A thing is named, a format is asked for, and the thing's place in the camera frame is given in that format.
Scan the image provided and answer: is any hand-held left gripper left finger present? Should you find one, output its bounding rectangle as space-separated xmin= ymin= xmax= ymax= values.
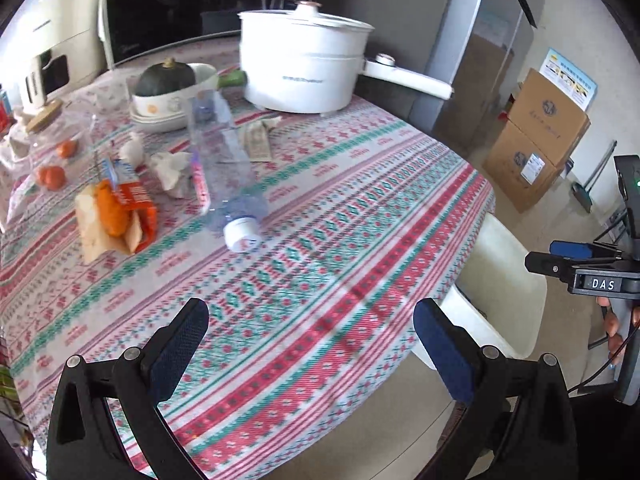
xmin=46 ymin=297 xmax=210 ymax=480

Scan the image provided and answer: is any white electric cooking pot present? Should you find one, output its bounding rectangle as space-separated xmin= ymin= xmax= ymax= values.
xmin=237 ymin=2 xmax=455 ymax=115

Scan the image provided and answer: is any white bowl with green handle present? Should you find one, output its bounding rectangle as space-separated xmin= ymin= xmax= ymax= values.
xmin=131 ymin=62 xmax=248 ymax=116

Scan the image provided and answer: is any paper receipt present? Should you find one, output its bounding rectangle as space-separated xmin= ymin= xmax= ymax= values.
xmin=237 ymin=115 xmax=283 ymax=163

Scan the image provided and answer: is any clear plastic bottle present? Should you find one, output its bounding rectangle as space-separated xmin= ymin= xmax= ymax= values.
xmin=186 ymin=91 xmax=271 ymax=253

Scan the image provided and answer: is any orange snack packet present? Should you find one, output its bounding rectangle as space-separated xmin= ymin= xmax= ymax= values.
xmin=75 ymin=155 xmax=158 ymax=263

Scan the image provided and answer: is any white plastic bin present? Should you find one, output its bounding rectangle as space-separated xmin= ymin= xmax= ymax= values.
xmin=410 ymin=212 xmax=548 ymax=371

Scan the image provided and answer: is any green broom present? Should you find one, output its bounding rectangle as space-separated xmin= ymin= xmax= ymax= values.
xmin=571 ymin=141 xmax=618 ymax=213

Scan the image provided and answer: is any patterned striped tablecloth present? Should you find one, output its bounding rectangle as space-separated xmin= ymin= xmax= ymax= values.
xmin=0 ymin=35 xmax=496 ymax=480

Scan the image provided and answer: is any blue leaflet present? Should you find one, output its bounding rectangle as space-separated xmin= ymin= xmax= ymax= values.
xmin=540 ymin=47 xmax=598 ymax=111

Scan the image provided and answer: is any grey refrigerator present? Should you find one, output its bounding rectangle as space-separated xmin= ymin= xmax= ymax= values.
xmin=345 ymin=0 xmax=538 ymax=153

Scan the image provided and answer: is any white tissue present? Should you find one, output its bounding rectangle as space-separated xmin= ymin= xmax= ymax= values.
xmin=150 ymin=151 xmax=196 ymax=201
xmin=119 ymin=131 xmax=147 ymax=171

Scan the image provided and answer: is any dark green squash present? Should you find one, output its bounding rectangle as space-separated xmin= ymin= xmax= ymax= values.
xmin=135 ymin=57 xmax=197 ymax=98

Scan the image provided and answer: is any person's right hand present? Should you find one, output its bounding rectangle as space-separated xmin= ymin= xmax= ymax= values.
xmin=596 ymin=296 xmax=640 ymax=367

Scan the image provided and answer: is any white plate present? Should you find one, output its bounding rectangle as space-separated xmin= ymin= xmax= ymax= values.
xmin=131 ymin=107 xmax=193 ymax=133

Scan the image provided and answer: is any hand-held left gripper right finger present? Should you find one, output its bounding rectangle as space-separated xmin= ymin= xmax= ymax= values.
xmin=413 ymin=297 xmax=582 ymax=480

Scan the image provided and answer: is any white air fryer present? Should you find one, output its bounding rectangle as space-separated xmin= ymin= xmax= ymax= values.
xmin=12 ymin=0 xmax=108 ymax=111

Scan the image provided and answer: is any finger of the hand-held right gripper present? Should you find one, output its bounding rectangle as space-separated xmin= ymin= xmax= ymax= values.
xmin=549 ymin=240 xmax=623 ymax=261
xmin=525 ymin=251 xmax=576 ymax=285

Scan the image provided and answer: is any black microwave oven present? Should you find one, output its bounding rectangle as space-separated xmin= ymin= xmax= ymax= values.
xmin=102 ymin=0 xmax=351 ymax=68

